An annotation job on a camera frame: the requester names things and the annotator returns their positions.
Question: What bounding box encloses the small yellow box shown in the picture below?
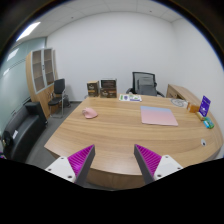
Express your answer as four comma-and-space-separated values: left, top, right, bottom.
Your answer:
195, 111, 206, 122

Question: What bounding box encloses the black mesh office chair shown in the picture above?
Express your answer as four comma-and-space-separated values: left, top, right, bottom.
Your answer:
125, 71, 166, 98

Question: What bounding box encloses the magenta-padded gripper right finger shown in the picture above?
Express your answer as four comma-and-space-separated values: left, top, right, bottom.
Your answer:
133, 143, 184, 185

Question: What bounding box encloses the grey backpack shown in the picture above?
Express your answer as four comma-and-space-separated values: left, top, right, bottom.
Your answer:
137, 76, 158, 97

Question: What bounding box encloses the wooden shelf cabinet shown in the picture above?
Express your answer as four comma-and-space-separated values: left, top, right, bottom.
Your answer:
25, 47, 59, 119

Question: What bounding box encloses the small teal box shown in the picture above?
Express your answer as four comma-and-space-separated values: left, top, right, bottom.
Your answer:
203, 117, 215, 130

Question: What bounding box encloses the pink computer mouse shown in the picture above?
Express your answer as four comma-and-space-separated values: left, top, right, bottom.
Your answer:
82, 107, 99, 120

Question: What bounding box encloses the black cardboard box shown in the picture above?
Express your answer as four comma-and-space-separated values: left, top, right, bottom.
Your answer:
100, 78, 118, 90

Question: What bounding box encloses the ceiling light panel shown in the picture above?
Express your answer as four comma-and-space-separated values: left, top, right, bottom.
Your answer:
15, 21, 42, 43

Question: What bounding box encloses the small orange-brown box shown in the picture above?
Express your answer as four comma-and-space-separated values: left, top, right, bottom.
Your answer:
187, 102, 200, 114

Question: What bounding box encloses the purple card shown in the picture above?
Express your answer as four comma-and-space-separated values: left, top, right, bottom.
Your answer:
198, 95, 212, 118

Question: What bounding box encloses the wooden side cabinet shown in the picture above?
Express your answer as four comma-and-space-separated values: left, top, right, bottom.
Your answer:
165, 83, 203, 108

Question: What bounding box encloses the white sticker sheet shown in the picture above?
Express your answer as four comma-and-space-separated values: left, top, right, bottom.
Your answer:
118, 93, 143, 103

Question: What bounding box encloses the black leather sofa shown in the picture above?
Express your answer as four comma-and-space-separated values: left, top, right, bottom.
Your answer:
1, 101, 49, 163

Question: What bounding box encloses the pink and blue mouse pad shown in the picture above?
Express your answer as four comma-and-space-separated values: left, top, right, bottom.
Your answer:
139, 105, 179, 127

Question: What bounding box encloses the black visitor chair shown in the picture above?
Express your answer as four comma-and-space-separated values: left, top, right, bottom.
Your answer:
47, 78, 71, 118

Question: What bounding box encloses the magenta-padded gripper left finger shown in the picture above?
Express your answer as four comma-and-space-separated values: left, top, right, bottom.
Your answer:
44, 144, 96, 187

